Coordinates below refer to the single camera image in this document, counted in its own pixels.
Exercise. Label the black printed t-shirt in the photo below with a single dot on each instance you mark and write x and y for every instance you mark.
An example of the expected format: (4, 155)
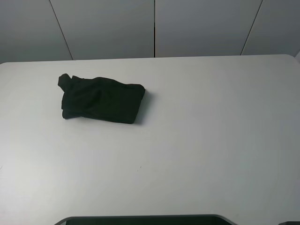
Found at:
(100, 99)

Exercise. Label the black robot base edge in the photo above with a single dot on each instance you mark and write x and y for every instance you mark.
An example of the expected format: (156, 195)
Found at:
(148, 220)

